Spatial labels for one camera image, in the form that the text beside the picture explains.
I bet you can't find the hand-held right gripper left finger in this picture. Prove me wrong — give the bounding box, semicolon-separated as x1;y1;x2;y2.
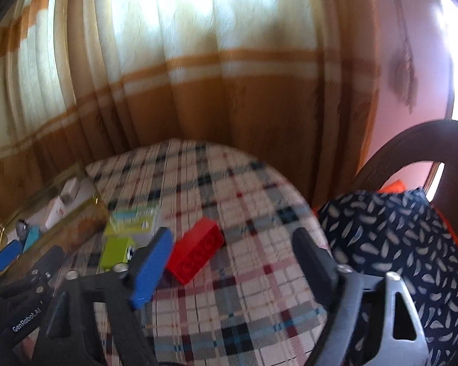
34;227;174;366

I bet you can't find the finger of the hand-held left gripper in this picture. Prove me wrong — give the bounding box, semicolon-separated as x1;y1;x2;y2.
25;245;65;279
0;238;24;275

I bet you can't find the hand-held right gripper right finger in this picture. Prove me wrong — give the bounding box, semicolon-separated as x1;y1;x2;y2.
292;228;434;366

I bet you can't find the teal box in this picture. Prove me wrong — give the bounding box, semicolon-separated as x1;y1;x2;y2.
23;226;42;252

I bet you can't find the green toy brick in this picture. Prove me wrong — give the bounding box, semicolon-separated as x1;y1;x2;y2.
98;236;136;273

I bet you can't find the red toy brick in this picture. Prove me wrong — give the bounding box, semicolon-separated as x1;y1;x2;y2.
165;217;225;285

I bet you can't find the white carton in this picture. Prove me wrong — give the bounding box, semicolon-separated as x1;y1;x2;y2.
44;196;67;229

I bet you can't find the gold decorated tin box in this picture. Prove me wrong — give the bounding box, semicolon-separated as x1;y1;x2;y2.
0;162;109;260

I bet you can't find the clear case with green label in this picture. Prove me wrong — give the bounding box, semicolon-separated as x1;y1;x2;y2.
103;205;161;242

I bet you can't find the white power adapter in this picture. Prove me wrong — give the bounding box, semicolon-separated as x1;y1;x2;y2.
60;178;81;203

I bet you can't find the navy patterned cushion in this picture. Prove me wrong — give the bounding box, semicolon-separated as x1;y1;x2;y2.
317;187;458;366

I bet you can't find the brown wooden chair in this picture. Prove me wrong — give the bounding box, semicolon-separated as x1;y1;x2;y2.
353;120;458;206

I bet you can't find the cream and orange curtain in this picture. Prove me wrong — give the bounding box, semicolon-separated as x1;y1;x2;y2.
0;0;382;245

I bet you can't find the brown tasselled curtain tieback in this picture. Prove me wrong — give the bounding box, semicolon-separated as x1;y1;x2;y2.
389;0;418;115

